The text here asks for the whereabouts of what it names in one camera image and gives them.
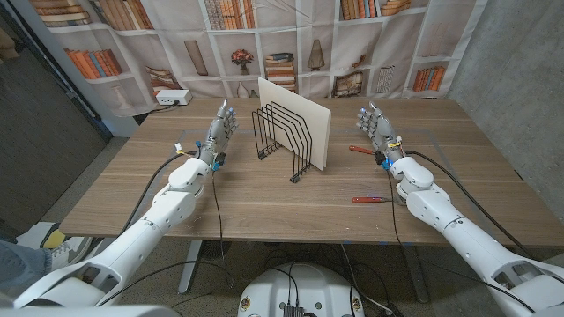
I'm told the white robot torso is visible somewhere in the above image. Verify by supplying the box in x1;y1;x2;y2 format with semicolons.
237;262;366;317

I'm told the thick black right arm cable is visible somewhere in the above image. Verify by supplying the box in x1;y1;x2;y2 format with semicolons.
404;150;537;260

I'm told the white power box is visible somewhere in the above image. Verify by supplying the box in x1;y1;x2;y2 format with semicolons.
155;89;193;107

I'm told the blue jeans leg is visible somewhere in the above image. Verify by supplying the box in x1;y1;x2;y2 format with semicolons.
0;240;53;297

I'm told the thin black left wrist cable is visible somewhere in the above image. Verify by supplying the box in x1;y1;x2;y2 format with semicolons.
211;169;235;290

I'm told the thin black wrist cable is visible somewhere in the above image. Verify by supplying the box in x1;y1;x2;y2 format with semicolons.
386;169;537;313
211;169;235;290

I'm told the red-handled utensil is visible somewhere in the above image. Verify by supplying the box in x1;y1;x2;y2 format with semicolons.
352;195;393;204

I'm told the yellow black item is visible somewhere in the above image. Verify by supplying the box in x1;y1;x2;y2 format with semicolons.
39;223;68;250

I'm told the grey table leg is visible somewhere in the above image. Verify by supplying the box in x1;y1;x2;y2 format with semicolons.
403;244;431;304
178;240;204;295

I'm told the cream file folder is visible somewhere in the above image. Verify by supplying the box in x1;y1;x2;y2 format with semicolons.
257;77;332;172

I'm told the printed bookshelf backdrop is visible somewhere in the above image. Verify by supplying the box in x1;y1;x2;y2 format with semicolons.
28;0;488;118

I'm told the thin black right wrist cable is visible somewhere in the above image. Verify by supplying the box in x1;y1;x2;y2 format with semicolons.
386;169;537;313

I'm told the white grey sneaker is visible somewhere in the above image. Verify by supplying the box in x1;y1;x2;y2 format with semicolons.
48;236;93;272

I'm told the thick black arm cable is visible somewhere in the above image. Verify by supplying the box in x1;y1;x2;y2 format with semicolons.
404;150;537;260
119;151;198;234

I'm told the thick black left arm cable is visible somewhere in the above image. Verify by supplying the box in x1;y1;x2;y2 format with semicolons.
119;151;198;234

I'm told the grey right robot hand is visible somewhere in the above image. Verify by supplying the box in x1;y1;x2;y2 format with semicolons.
356;101;405;165

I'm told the black wire file holder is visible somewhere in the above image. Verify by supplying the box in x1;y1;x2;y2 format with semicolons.
251;100;314;184

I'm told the white base platform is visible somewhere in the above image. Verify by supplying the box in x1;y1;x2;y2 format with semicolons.
15;221;58;250

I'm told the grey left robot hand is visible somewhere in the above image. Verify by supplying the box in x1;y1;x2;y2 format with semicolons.
197;98;240;166

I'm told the black power cord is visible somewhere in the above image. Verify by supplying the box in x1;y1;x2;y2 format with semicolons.
131;100;181;125

